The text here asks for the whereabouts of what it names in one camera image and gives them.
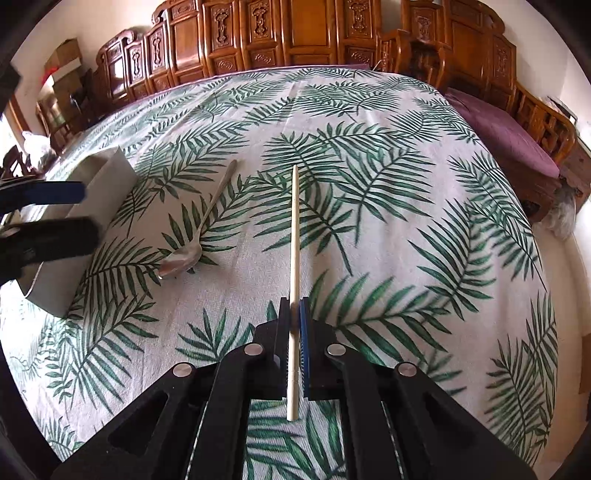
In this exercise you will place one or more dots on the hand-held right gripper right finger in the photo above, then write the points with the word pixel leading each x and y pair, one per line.
pixel 304 337

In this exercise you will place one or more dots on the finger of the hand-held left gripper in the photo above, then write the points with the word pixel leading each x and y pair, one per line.
pixel 51 191
pixel 55 235

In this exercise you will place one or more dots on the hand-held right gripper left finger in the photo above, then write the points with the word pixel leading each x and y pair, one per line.
pixel 284 332

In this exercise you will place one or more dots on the grey rectangular utensil container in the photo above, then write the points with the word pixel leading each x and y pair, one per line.
pixel 111 184

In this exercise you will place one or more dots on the light wooden chopstick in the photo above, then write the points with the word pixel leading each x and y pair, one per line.
pixel 294 230

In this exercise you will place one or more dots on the metal spoon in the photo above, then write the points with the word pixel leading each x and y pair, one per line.
pixel 178 264

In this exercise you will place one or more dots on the dark wooden chair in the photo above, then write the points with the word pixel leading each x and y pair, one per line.
pixel 11 161

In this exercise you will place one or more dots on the white plastic bag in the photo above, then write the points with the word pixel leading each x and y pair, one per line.
pixel 36 143

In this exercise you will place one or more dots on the dark cardboard box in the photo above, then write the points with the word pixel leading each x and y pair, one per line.
pixel 69 106

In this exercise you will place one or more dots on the white cardboard box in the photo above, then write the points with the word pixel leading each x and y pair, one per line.
pixel 62 74

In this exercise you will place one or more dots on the brown cardboard box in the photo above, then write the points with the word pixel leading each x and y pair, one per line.
pixel 62 53

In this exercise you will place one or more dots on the purple armchair cushion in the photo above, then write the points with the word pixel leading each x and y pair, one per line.
pixel 503 134

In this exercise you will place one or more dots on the clear plastic bag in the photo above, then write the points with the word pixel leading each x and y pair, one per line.
pixel 563 214

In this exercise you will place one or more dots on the carved wooden sofa bench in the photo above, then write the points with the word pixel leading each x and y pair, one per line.
pixel 304 32

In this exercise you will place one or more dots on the wooden side table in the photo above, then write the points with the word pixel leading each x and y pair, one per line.
pixel 577 170

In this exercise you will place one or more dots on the carved wooden armchair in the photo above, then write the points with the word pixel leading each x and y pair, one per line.
pixel 471 37

